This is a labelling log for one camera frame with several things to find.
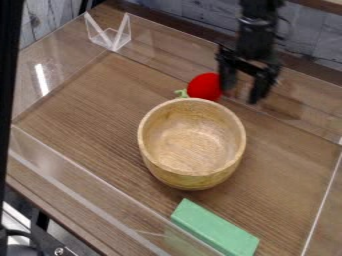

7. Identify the black table leg bracket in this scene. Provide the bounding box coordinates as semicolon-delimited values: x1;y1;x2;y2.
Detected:
29;208;88;256

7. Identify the clear acrylic corner bracket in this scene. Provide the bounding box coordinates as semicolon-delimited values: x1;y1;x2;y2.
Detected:
84;12;130;52

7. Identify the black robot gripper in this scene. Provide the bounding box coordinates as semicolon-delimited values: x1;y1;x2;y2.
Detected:
216;18;280;104

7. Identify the black vertical foreground post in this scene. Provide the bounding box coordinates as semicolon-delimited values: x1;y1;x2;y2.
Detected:
0;0;26;231

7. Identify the black cable bottom left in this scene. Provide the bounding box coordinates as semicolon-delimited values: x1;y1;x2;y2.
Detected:
0;229;44;256

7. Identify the red plush strawberry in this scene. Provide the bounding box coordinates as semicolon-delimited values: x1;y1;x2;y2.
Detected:
174;72;221;101

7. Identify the light wooden bowl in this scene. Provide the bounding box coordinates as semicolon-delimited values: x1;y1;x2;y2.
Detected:
136;98;247;190

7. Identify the green rectangular block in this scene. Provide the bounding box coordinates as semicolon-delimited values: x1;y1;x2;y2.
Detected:
170;199;260;256

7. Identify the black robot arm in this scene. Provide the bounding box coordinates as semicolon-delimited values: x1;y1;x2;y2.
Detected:
216;0;284;104

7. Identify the clear acrylic front wall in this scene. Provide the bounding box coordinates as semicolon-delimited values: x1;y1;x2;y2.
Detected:
6;127;221;256

